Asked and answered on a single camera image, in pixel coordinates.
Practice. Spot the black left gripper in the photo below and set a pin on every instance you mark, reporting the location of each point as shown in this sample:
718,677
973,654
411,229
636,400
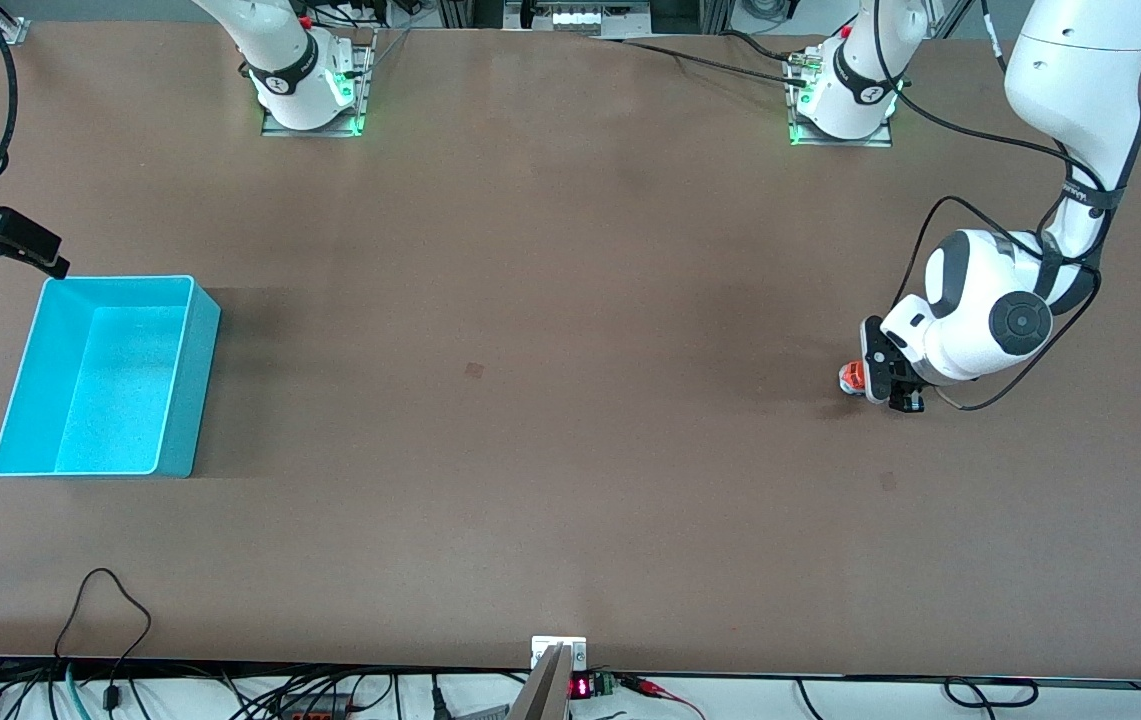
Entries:
902,385

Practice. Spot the orange toy bus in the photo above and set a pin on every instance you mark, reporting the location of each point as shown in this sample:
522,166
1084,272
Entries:
852,378

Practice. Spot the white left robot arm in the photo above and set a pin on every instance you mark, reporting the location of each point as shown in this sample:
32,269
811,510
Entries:
1070,70

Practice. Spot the blue plastic open box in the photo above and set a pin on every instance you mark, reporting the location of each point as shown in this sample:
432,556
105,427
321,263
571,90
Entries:
110,390

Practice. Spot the aluminium corner profile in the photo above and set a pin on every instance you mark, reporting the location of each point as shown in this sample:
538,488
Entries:
12,30

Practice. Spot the red digit display module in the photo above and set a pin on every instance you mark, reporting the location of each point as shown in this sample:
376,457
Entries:
590,686

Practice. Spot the grey metal bar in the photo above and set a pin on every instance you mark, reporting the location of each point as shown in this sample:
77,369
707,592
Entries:
545,690

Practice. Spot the lit white equipment panel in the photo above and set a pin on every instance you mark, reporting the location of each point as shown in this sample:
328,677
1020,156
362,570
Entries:
580,17

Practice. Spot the orange power strip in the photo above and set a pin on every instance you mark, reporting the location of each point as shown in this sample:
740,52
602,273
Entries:
315,710

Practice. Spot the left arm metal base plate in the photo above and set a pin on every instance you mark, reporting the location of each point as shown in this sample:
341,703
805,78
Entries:
845,143

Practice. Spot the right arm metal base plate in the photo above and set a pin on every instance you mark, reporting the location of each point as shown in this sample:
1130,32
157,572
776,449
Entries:
366,80

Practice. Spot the white metal edge bracket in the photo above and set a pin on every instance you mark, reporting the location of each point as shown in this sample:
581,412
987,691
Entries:
542,645

